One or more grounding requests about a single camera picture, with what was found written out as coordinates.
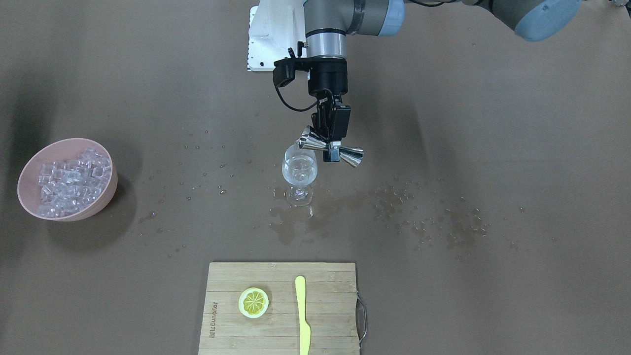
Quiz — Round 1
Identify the yellow lemon half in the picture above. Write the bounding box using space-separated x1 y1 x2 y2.
238 287 270 319

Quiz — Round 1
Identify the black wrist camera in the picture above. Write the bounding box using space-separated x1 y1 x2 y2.
273 58 311 88

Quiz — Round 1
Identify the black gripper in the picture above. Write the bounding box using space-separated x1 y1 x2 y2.
307 58 351 162

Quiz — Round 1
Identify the wooden cutting board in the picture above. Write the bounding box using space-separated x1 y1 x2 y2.
198 261 365 355

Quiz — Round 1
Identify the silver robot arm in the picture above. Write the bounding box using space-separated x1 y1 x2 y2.
298 0 581 167

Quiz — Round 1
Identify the steel double jigger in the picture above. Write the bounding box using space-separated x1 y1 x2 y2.
297 126 364 168

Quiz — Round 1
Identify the clear wine glass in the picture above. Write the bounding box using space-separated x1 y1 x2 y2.
281 143 318 207

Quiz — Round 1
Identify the yellow plastic knife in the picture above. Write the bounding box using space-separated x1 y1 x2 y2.
295 276 312 355

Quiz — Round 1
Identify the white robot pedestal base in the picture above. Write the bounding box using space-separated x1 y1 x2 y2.
246 0 306 71

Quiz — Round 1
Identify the pile of clear ice cubes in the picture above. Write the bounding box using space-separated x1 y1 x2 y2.
37 148 113 218

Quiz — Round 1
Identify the pink bowl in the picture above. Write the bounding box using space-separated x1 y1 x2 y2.
17 138 118 222

